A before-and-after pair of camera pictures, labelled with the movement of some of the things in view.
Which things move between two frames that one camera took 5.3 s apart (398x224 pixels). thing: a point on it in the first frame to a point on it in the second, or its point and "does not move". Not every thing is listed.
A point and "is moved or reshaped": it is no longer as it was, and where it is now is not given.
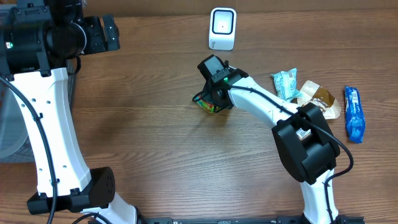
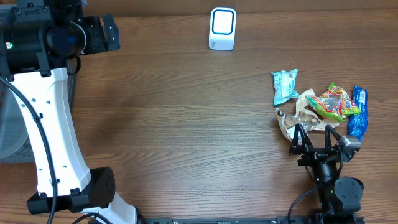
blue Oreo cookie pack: (355, 120) is moved or reshaped
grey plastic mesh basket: (15, 144) does not move
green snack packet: (208, 106) to (336, 103)
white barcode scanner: (222, 30) does not move
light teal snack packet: (286, 84) does not move
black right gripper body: (209, 95) to (313, 156)
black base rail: (245, 220) does not move
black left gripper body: (96, 41) does not move
